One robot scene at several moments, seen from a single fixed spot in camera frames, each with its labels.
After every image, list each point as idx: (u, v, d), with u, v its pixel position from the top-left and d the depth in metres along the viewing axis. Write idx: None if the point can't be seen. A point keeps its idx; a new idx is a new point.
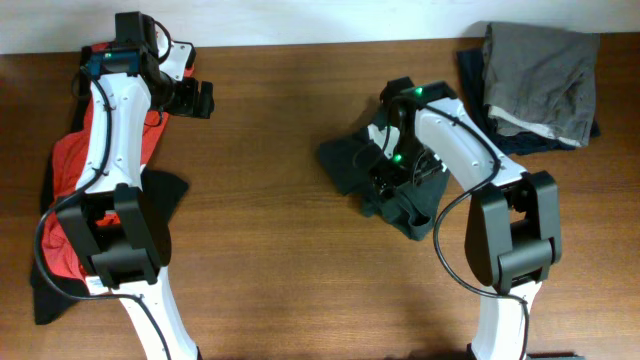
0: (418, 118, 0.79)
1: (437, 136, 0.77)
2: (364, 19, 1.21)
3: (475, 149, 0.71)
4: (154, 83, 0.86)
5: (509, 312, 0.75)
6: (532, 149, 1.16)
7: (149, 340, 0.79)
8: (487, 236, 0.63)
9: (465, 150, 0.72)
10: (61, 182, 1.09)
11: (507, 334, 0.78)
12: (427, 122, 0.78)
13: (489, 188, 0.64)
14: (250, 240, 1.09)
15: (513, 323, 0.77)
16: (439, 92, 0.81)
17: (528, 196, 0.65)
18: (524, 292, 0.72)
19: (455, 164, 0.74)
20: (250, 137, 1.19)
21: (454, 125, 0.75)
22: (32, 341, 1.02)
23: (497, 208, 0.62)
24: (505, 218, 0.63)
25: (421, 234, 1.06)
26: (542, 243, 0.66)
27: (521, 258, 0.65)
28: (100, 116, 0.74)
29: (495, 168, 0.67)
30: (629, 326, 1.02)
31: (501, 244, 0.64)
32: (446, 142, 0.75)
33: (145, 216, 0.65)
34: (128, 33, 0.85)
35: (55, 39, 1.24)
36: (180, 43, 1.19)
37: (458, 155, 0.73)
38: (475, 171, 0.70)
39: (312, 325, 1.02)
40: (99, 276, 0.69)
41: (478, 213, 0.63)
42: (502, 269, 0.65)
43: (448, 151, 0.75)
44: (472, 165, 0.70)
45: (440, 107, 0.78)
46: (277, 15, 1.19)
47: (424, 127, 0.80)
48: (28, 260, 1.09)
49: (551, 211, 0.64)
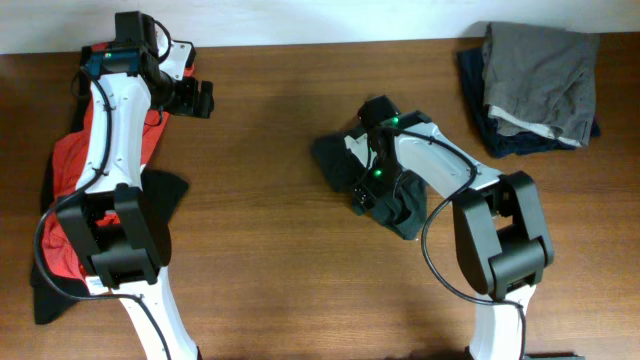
0: (399, 144, 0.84)
1: (417, 157, 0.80)
2: (365, 19, 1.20)
3: (451, 160, 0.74)
4: (154, 83, 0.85)
5: (506, 316, 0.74)
6: (531, 150, 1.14)
7: (149, 340, 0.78)
8: (474, 241, 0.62)
9: (442, 163, 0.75)
10: (62, 182, 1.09)
11: (505, 338, 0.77)
12: (406, 147, 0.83)
13: (468, 194, 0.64)
14: (249, 241, 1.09)
15: (511, 327, 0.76)
16: (413, 119, 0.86)
17: (509, 198, 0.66)
18: (520, 297, 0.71)
19: (437, 181, 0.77)
20: (249, 137, 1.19)
21: (430, 143, 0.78)
22: (31, 341, 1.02)
23: (478, 211, 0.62)
24: (489, 220, 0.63)
25: (413, 234, 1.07)
26: (532, 245, 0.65)
27: (513, 262, 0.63)
28: (100, 116, 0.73)
29: (472, 175, 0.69)
30: (629, 326, 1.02)
31: (490, 248, 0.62)
32: (425, 161, 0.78)
33: (143, 217, 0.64)
34: (128, 33, 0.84)
35: (55, 39, 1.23)
36: (180, 42, 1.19)
37: (437, 170, 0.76)
38: (453, 181, 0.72)
39: (312, 325, 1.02)
40: (98, 276, 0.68)
41: (461, 219, 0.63)
42: (495, 275, 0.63)
43: (429, 171, 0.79)
44: (450, 176, 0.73)
45: (417, 130, 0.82)
46: (277, 15, 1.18)
47: (404, 150, 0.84)
48: (28, 260, 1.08)
49: (535, 209, 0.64)
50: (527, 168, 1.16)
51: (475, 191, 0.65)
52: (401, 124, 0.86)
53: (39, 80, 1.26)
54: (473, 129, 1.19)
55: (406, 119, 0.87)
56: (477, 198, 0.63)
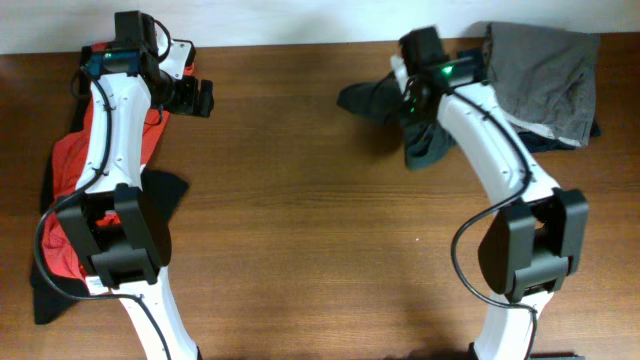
0: (445, 103, 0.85)
1: (467, 130, 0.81)
2: (365, 18, 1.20)
3: (505, 151, 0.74)
4: (154, 82, 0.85)
5: (517, 321, 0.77)
6: (532, 150, 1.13)
7: (149, 340, 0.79)
8: (509, 252, 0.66)
9: (494, 148, 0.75)
10: (61, 182, 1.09)
11: (513, 342, 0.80)
12: (457, 117, 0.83)
13: (518, 208, 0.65)
14: (249, 241, 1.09)
15: (520, 331, 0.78)
16: (468, 74, 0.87)
17: (556, 214, 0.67)
18: (535, 302, 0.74)
19: (483, 165, 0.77)
20: (249, 137, 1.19)
21: (486, 121, 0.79)
22: (31, 341, 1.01)
23: (525, 227, 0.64)
24: (530, 236, 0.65)
25: (418, 167, 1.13)
26: (560, 260, 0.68)
27: (536, 270, 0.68)
28: (100, 116, 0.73)
29: (525, 181, 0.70)
30: (629, 327, 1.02)
31: (521, 258, 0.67)
32: (474, 133, 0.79)
33: (144, 216, 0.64)
34: (128, 33, 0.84)
35: (55, 39, 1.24)
36: (180, 41, 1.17)
37: (484, 154, 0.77)
38: (504, 179, 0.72)
39: (312, 324, 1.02)
40: (99, 276, 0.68)
41: (503, 229, 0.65)
42: (517, 279, 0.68)
43: (477, 150, 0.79)
44: (500, 173, 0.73)
45: (472, 99, 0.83)
46: (277, 15, 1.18)
47: (452, 116, 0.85)
48: (28, 260, 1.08)
49: (577, 231, 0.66)
50: None
51: (526, 206, 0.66)
52: (451, 76, 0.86)
53: (39, 80, 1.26)
54: None
55: (461, 69, 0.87)
56: (527, 212, 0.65)
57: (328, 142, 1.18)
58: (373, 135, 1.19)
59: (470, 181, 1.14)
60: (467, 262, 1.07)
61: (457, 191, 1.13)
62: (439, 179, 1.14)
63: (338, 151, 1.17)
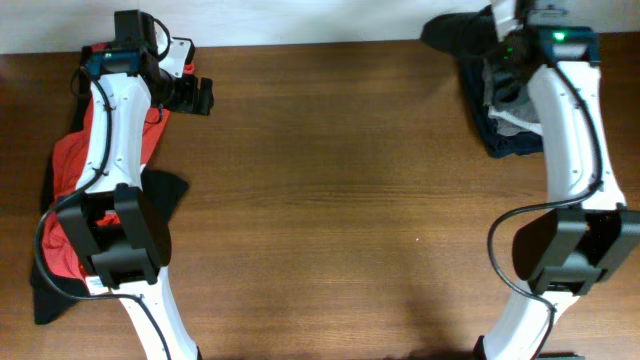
0: (541, 73, 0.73)
1: (551, 111, 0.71)
2: (365, 18, 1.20)
3: (585, 148, 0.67)
4: (154, 82, 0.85)
5: (534, 316, 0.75)
6: (532, 149, 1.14)
7: (149, 340, 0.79)
8: (547, 248, 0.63)
9: (574, 143, 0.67)
10: (62, 182, 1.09)
11: (525, 338, 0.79)
12: (546, 94, 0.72)
13: (573, 212, 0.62)
14: (249, 241, 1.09)
15: (534, 327, 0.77)
16: (581, 48, 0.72)
17: (609, 228, 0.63)
18: (556, 300, 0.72)
19: (554, 150, 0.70)
20: (249, 137, 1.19)
21: (577, 108, 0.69)
22: (31, 341, 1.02)
23: (570, 232, 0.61)
24: (574, 241, 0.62)
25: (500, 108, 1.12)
26: (593, 270, 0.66)
27: (566, 271, 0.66)
28: (100, 116, 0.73)
29: (592, 188, 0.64)
30: (630, 327, 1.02)
31: (556, 257, 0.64)
32: (557, 119, 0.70)
33: (144, 216, 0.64)
34: (128, 32, 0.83)
35: (54, 39, 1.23)
36: (180, 40, 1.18)
37: (561, 144, 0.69)
38: (570, 179, 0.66)
39: (312, 324, 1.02)
40: (99, 276, 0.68)
41: (550, 226, 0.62)
42: (542, 275, 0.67)
43: (552, 134, 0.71)
44: (570, 171, 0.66)
45: (571, 77, 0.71)
46: (277, 15, 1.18)
47: (541, 91, 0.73)
48: (28, 260, 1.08)
49: (622, 250, 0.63)
50: (527, 169, 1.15)
51: (582, 213, 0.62)
52: (561, 42, 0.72)
53: (39, 80, 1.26)
54: (473, 128, 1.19)
55: (575, 35, 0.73)
56: (578, 218, 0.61)
57: (328, 142, 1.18)
58: (373, 135, 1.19)
59: (470, 181, 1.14)
60: (467, 262, 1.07)
61: (457, 191, 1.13)
62: (439, 180, 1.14)
63: (339, 151, 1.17)
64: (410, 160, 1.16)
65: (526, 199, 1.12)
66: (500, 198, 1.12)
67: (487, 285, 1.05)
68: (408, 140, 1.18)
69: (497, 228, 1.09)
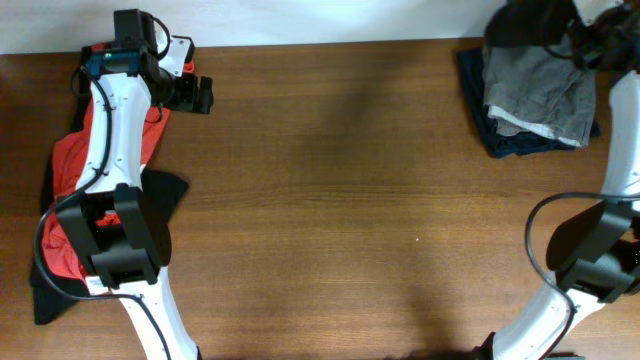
0: (626, 78, 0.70)
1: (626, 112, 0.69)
2: (364, 18, 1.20)
3: None
4: (154, 82, 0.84)
5: (552, 315, 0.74)
6: (531, 150, 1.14)
7: (149, 341, 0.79)
8: (585, 239, 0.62)
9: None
10: (61, 182, 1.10)
11: (536, 337, 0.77)
12: (627, 95, 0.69)
13: (622, 211, 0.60)
14: (249, 241, 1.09)
15: (549, 327, 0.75)
16: None
17: None
18: (579, 302, 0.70)
19: (620, 149, 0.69)
20: (249, 137, 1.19)
21: None
22: (31, 341, 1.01)
23: (613, 227, 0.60)
24: (613, 239, 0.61)
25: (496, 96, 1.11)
26: (624, 278, 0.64)
27: (595, 270, 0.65)
28: (100, 116, 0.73)
29: None
30: (630, 327, 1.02)
31: (591, 252, 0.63)
32: (631, 123, 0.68)
33: (144, 216, 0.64)
34: (127, 31, 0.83)
35: (54, 39, 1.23)
36: (179, 38, 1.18)
37: (629, 149, 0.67)
38: (628, 180, 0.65)
39: (312, 324, 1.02)
40: (99, 276, 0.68)
41: (595, 218, 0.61)
42: (572, 267, 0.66)
43: (621, 132, 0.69)
44: (630, 173, 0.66)
45: None
46: (277, 15, 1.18)
47: (623, 94, 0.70)
48: (28, 260, 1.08)
49: None
50: (527, 169, 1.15)
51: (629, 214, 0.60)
52: None
53: (39, 80, 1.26)
54: (472, 128, 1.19)
55: None
56: (624, 216, 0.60)
57: (329, 142, 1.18)
58: (373, 135, 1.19)
59: (470, 181, 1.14)
60: (467, 262, 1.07)
61: (457, 191, 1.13)
62: (439, 180, 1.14)
63: (339, 151, 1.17)
64: (410, 160, 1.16)
65: (526, 198, 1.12)
66: (500, 198, 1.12)
67: (487, 285, 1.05)
68: (409, 140, 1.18)
69: (496, 228, 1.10)
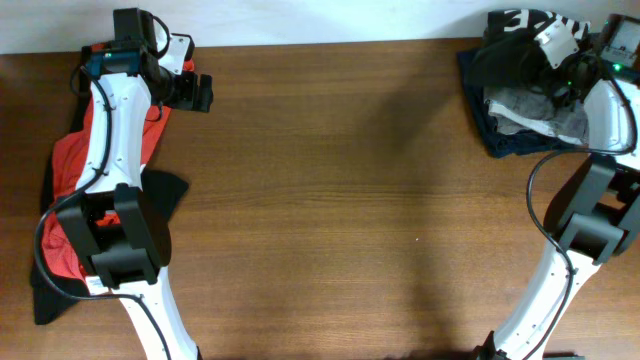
0: (597, 84, 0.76)
1: (600, 105, 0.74)
2: (365, 18, 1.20)
3: (624, 128, 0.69)
4: (154, 82, 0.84)
5: (551, 284, 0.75)
6: (532, 150, 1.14)
7: (148, 340, 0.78)
8: (578, 188, 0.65)
9: (614, 124, 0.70)
10: (61, 182, 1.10)
11: (537, 314, 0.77)
12: (600, 93, 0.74)
13: (607, 158, 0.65)
14: (249, 241, 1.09)
15: (549, 301, 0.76)
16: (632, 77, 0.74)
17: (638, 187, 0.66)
18: (578, 265, 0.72)
19: (598, 134, 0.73)
20: (249, 137, 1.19)
21: (622, 107, 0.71)
22: (32, 341, 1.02)
23: (602, 175, 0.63)
24: (603, 187, 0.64)
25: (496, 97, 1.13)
26: (616, 230, 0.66)
27: (591, 225, 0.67)
28: (100, 116, 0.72)
29: (623, 151, 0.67)
30: (630, 327, 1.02)
31: (585, 203, 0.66)
32: (603, 114, 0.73)
33: (144, 216, 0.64)
34: (128, 30, 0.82)
35: (55, 39, 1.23)
36: (179, 36, 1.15)
37: (603, 129, 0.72)
38: (606, 146, 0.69)
39: (312, 324, 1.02)
40: (99, 276, 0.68)
41: (585, 166, 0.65)
42: (569, 222, 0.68)
43: (596, 117, 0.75)
44: (608, 140, 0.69)
45: (629, 86, 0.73)
46: (277, 15, 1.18)
47: (595, 97, 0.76)
48: (28, 260, 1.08)
49: None
50: (527, 168, 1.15)
51: (613, 161, 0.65)
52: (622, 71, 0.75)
53: (39, 79, 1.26)
54: (473, 128, 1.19)
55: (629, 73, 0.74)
56: (612, 166, 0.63)
57: (329, 141, 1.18)
58: (373, 135, 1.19)
59: (470, 180, 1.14)
60: (467, 262, 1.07)
61: (457, 191, 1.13)
62: (439, 180, 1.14)
63: (339, 151, 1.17)
64: (411, 160, 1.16)
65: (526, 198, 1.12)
66: (500, 197, 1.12)
67: (487, 285, 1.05)
68: (408, 140, 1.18)
69: (496, 228, 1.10)
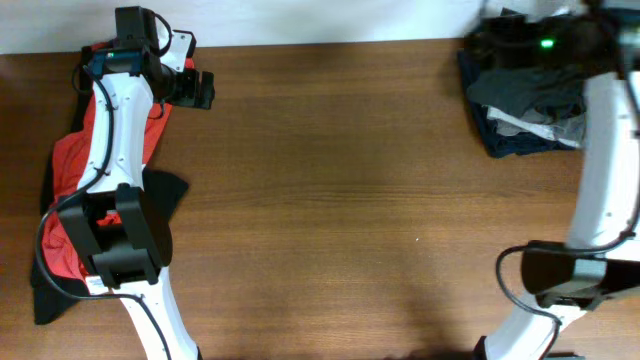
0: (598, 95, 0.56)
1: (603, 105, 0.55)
2: (366, 18, 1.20)
3: (627, 191, 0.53)
4: (156, 81, 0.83)
5: (539, 329, 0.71)
6: (532, 150, 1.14)
7: (149, 341, 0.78)
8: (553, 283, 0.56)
9: (615, 184, 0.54)
10: (62, 182, 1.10)
11: (526, 347, 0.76)
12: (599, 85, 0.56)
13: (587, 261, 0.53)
14: (249, 240, 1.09)
15: (537, 339, 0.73)
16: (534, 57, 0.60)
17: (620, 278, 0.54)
18: (562, 313, 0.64)
19: (594, 178, 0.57)
20: (249, 137, 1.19)
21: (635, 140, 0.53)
22: (32, 341, 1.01)
23: (583, 279, 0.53)
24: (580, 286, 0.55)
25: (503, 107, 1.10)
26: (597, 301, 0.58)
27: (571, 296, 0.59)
28: (102, 116, 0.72)
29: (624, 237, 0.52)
30: (629, 327, 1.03)
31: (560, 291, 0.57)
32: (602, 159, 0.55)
33: (144, 215, 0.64)
34: (130, 29, 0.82)
35: (54, 38, 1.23)
36: (180, 33, 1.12)
37: (603, 187, 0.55)
38: (599, 219, 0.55)
39: (311, 324, 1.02)
40: (99, 275, 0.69)
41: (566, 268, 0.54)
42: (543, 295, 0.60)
43: (599, 157, 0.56)
44: (603, 213, 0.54)
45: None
46: (277, 15, 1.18)
47: (599, 107, 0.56)
48: (29, 260, 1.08)
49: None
50: (525, 169, 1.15)
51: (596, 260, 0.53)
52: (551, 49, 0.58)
53: (39, 79, 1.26)
54: (472, 128, 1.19)
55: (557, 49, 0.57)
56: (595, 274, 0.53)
57: (328, 142, 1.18)
58: (373, 135, 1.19)
59: (470, 180, 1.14)
60: (467, 262, 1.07)
61: (457, 191, 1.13)
62: (440, 179, 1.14)
63: (339, 151, 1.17)
64: (410, 161, 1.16)
65: (526, 199, 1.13)
66: (500, 197, 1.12)
67: None
68: (408, 140, 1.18)
69: (495, 228, 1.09)
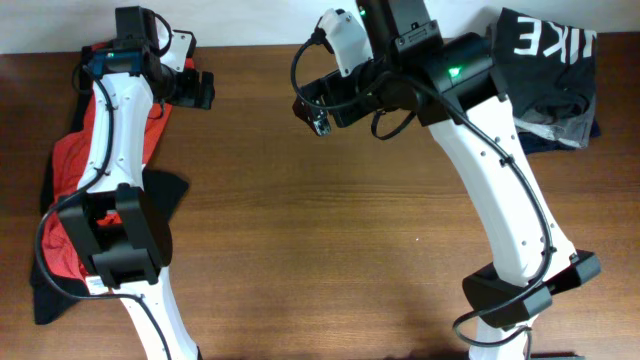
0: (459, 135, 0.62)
1: (467, 160, 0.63)
2: None
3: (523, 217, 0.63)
4: (155, 81, 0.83)
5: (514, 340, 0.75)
6: (532, 150, 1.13)
7: (149, 340, 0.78)
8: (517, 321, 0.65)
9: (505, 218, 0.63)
10: (62, 182, 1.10)
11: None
12: (444, 131, 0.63)
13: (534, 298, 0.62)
14: (249, 241, 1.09)
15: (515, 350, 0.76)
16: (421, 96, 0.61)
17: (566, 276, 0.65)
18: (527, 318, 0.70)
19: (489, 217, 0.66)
20: (249, 137, 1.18)
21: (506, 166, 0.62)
22: (33, 341, 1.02)
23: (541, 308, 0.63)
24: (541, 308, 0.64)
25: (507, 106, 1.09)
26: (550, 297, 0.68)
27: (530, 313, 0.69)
28: (102, 116, 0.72)
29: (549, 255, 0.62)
30: (629, 327, 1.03)
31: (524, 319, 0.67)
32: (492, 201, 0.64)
33: (145, 215, 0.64)
34: (130, 29, 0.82)
35: (51, 39, 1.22)
36: (181, 32, 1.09)
37: (499, 224, 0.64)
38: (520, 251, 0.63)
39: (312, 324, 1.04)
40: (99, 275, 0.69)
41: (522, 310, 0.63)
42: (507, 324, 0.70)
43: (489, 205, 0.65)
44: (519, 245, 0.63)
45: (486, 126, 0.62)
46: (276, 15, 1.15)
47: (457, 147, 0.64)
48: (29, 260, 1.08)
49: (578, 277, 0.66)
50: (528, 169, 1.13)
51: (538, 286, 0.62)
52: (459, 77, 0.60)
53: (38, 79, 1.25)
54: None
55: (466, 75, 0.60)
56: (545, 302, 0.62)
57: (328, 142, 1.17)
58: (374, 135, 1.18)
59: None
60: (466, 262, 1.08)
61: (457, 191, 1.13)
62: (441, 179, 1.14)
63: (339, 151, 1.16)
64: (411, 160, 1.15)
65: None
66: None
67: None
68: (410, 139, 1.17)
69: None
